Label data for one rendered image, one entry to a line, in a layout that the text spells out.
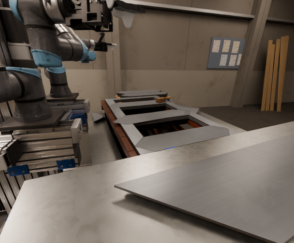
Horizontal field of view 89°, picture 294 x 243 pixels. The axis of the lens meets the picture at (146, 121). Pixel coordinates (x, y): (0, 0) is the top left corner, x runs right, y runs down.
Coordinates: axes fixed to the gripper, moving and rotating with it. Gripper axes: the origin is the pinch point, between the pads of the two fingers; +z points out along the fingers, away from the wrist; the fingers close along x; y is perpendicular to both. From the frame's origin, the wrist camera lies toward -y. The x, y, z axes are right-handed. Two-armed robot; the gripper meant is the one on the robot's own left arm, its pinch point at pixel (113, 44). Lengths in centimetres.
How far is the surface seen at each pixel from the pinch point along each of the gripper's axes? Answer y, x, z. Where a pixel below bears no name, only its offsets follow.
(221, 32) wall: -52, -85, 369
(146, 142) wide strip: 49, 94, -30
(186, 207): 19, 140, -64
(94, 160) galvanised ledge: 69, 70, -53
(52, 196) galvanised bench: 25, 121, -80
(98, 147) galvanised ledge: 71, 57, -44
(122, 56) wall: 31, -190, 129
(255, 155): 19, 143, -36
